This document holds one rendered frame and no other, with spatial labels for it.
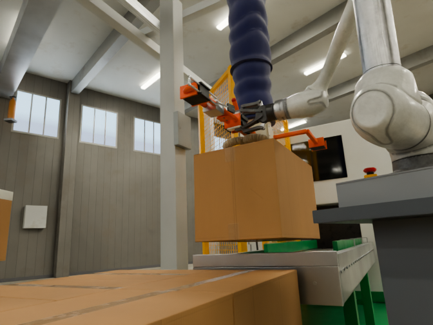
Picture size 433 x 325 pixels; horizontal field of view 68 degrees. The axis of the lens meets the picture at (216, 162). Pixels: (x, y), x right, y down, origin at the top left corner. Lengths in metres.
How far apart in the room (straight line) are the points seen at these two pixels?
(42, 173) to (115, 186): 1.96
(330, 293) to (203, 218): 0.60
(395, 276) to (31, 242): 8.66
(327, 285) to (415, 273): 0.48
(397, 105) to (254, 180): 0.64
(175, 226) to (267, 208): 1.41
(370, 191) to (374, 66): 0.35
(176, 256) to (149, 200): 7.88
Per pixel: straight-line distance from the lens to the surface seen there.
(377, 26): 1.08
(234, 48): 1.87
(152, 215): 10.42
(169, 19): 3.33
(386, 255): 1.09
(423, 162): 1.12
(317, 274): 1.46
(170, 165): 2.70
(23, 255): 9.17
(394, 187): 0.99
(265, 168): 1.31
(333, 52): 1.43
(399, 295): 1.10
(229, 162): 1.39
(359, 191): 1.03
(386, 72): 0.99
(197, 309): 0.72
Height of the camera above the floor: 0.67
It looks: 14 degrees up
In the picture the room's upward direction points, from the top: 3 degrees counter-clockwise
